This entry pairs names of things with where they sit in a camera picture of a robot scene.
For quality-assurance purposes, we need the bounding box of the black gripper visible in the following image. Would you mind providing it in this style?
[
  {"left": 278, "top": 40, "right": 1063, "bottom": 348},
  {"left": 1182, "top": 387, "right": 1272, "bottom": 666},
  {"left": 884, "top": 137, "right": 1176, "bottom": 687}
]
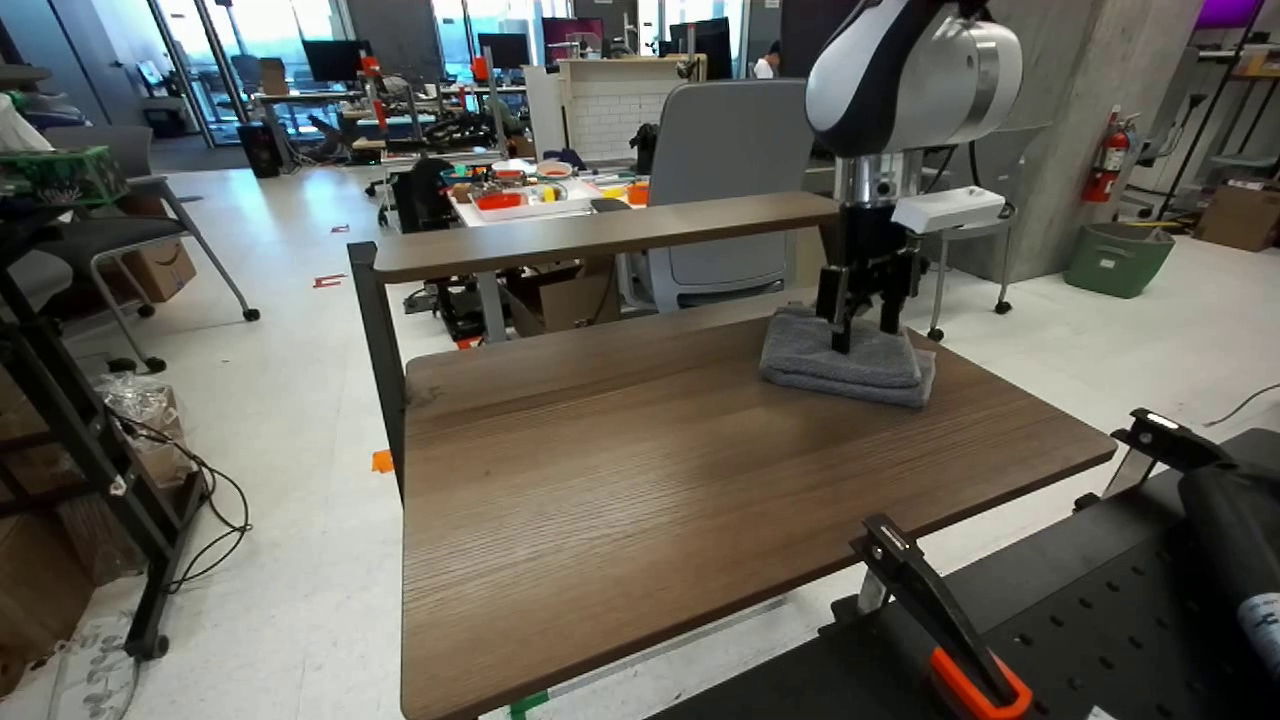
[{"left": 818, "top": 210, "right": 918, "bottom": 355}]

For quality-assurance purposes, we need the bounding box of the red fire extinguisher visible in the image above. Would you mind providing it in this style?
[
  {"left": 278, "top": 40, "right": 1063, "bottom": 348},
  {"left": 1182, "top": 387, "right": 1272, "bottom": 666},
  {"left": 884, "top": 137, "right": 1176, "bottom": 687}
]
[{"left": 1079, "top": 109, "right": 1133, "bottom": 204}]

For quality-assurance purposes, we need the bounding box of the black orange clamp near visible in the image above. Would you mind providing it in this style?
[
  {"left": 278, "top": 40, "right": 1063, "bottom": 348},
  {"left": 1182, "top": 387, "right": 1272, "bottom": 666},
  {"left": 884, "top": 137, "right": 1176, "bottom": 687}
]
[{"left": 856, "top": 513, "right": 1032, "bottom": 720}]

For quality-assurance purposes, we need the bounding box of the grey towel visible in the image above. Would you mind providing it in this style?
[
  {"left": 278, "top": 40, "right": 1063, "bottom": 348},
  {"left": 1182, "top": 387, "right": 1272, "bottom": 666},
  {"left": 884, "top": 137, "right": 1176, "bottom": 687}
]
[{"left": 762, "top": 306, "right": 938, "bottom": 407}]

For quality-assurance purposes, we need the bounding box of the black perforated mounting board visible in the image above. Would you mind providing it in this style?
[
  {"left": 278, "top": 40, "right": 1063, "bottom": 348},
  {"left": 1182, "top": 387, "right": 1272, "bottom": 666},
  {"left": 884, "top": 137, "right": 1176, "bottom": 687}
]
[{"left": 658, "top": 471, "right": 1280, "bottom": 720}]

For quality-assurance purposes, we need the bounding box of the black robot base link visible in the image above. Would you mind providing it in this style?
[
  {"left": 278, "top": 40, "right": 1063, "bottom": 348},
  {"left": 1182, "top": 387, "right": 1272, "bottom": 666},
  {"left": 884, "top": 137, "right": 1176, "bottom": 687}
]
[{"left": 1182, "top": 466, "right": 1280, "bottom": 671}]

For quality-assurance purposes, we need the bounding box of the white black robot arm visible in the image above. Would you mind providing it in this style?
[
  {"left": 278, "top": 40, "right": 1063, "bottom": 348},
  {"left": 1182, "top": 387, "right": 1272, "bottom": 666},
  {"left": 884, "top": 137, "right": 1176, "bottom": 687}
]
[{"left": 806, "top": 0, "right": 1024, "bottom": 351}]

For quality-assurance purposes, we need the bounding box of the green bin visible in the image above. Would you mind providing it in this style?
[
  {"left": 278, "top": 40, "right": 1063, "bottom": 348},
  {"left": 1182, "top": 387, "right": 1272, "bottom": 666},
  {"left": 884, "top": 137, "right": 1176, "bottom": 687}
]
[{"left": 1063, "top": 225, "right": 1172, "bottom": 302}]

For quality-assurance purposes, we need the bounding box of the grey office chair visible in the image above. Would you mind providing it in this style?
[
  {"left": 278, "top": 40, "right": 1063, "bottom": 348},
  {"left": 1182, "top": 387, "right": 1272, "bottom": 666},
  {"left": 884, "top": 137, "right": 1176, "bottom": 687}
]
[{"left": 624, "top": 77, "right": 821, "bottom": 316}]

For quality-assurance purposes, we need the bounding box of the black metal rack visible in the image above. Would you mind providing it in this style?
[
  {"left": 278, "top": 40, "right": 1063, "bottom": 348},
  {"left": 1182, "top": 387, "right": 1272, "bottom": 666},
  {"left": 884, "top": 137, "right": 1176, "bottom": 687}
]
[{"left": 0, "top": 147, "right": 209, "bottom": 659}]

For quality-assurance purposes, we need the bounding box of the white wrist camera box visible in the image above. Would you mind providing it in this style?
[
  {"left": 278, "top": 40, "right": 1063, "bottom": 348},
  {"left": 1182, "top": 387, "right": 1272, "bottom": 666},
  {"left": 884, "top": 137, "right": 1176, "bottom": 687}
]
[{"left": 891, "top": 184, "right": 1004, "bottom": 237}]

